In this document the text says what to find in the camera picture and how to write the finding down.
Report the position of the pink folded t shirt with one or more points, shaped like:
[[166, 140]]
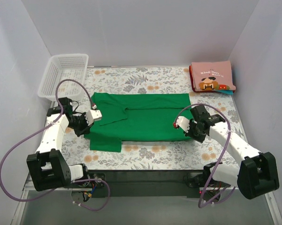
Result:
[[212, 76]]

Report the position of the floral table mat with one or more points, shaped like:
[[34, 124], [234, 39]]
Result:
[[146, 155]]

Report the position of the red folded t shirt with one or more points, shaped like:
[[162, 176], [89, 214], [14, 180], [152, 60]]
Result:
[[192, 80]]

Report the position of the blue folded t shirt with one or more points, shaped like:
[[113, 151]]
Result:
[[228, 92]]

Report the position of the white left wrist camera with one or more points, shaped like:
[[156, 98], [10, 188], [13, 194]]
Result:
[[92, 115]]

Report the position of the green t shirt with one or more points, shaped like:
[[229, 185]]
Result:
[[135, 118]]

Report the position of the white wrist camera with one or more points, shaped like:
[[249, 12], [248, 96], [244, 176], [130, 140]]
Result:
[[182, 123], [92, 115]]

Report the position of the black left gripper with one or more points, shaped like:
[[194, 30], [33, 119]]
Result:
[[82, 128]]

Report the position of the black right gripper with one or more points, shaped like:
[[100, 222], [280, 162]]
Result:
[[191, 132]]

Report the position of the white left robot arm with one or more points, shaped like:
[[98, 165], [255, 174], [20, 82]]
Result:
[[47, 166]]

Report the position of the white plastic basket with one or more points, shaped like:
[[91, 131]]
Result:
[[61, 67]]

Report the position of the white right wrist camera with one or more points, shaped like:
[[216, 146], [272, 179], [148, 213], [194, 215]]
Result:
[[182, 123]]

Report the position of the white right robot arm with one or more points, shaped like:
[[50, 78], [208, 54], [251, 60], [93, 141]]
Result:
[[257, 171]]

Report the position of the aluminium rail frame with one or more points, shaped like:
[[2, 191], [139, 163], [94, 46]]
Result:
[[218, 204]]

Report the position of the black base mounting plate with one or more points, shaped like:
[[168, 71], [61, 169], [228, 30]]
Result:
[[141, 183]]

